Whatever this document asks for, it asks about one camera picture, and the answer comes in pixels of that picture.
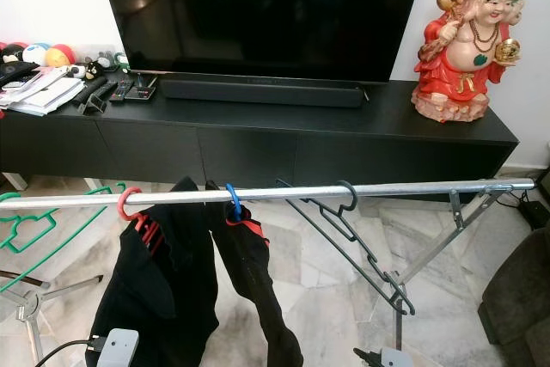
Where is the red hanger with pink hook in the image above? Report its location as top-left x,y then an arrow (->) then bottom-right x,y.
117,186 -> 154,252

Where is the black garment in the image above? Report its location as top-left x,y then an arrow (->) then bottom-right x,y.
86,176 -> 220,367

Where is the green plastic hanger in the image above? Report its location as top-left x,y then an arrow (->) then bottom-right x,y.
0,181 -> 127,293

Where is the red hanger with blue hook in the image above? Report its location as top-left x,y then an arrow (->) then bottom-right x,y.
224,182 -> 260,239

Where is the dark grey plastic hanger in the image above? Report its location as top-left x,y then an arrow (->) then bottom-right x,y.
275,178 -> 416,316

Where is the black desk telephone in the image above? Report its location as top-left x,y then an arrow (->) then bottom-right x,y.
0,62 -> 40,89

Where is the black phone stand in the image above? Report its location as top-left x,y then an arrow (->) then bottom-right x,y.
82,92 -> 111,116

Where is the white blue toy ball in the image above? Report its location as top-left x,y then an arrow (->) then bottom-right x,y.
23,43 -> 52,65

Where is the black remote control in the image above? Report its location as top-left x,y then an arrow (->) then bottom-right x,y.
73,79 -> 117,106
110,81 -> 136,103

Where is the yellow red toy ball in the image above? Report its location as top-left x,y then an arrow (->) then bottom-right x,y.
45,44 -> 76,69

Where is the small black box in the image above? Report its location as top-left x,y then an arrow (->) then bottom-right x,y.
125,75 -> 157,101

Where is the black tv console cabinet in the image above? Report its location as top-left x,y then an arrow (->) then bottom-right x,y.
0,71 -> 520,193

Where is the black soundbar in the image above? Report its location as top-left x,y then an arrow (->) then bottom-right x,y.
160,75 -> 367,109

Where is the black shirt white print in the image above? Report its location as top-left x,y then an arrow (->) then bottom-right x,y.
206,180 -> 304,367

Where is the black flat screen television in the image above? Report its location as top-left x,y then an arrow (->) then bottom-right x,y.
96,0 -> 428,84

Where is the silver metal clothes rack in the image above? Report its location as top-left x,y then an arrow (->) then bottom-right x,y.
0,178 -> 538,367

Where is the red laughing buddha statue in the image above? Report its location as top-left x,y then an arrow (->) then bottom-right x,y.
412,0 -> 526,124

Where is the dark brown sofa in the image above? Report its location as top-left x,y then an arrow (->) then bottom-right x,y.
479,247 -> 550,367

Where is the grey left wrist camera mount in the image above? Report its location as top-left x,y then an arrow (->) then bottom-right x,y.
96,328 -> 140,367

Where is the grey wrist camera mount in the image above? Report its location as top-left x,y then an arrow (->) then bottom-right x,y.
381,348 -> 413,367
96,328 -> 140,367

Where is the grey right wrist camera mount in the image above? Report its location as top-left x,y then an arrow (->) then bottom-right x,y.
381,348 -> 413,367

